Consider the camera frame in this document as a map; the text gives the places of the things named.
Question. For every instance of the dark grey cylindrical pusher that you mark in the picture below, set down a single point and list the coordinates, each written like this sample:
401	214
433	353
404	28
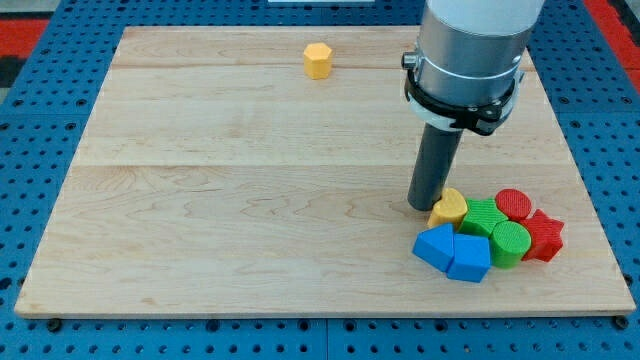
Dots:
433	162

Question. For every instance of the black wrist mount ring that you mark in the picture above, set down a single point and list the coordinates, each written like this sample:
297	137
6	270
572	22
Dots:
482	120

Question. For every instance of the yellow hexagon block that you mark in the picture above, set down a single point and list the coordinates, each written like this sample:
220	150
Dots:
317	58

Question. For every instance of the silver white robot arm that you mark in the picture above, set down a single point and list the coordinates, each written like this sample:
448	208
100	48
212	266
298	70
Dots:
462	75

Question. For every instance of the yellow heart block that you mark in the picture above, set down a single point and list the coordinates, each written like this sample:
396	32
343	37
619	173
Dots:
450	208

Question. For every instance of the green star block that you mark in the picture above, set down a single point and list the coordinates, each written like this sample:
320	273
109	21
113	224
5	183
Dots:
481	218

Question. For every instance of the red cylinder block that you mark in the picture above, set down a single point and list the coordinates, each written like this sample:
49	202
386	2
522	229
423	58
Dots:
515	204

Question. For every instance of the blue triangle block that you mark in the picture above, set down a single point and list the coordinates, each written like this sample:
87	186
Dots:
435	246

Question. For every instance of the green cylinder block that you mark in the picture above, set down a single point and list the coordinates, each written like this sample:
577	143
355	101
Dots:
509	242

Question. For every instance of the blue cube block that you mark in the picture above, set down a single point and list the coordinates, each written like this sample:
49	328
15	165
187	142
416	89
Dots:
472	258

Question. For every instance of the red star block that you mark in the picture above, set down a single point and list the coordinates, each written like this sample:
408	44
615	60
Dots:
545	233

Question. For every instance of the light wooden board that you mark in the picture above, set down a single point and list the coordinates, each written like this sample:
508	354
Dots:
215	179

